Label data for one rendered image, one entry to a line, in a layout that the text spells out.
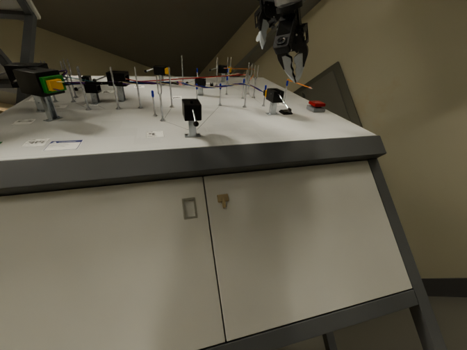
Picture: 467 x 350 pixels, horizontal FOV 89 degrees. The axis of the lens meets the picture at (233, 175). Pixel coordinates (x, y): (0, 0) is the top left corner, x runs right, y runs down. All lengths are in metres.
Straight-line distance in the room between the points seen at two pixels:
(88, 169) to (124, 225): 0.15
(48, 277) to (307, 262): 0.60
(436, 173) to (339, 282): 1.71
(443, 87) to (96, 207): 2.37
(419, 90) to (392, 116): 0.25
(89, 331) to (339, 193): 0.71
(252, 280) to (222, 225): 0.16
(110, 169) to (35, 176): 0.15
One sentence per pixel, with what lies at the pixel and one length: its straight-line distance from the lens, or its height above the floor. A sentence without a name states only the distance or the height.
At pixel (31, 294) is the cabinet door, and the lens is 0.68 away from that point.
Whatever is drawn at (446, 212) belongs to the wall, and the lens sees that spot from 2.33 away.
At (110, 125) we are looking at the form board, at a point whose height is 1.02.
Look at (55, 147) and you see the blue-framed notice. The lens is 0.73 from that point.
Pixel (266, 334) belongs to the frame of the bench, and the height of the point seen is 0.40.
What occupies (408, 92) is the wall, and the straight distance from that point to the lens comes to 2.51.
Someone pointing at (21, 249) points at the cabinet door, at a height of 0.67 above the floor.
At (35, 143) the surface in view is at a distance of 0.78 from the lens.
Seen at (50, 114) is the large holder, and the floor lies 1.08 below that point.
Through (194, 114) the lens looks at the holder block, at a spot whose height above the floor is 0.94.
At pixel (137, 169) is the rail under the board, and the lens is 0.62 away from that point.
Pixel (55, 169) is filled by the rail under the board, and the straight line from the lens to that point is 0.66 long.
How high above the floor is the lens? 0.61
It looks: 16 degrees up
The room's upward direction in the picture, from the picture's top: 10 degrees counter-clockwise
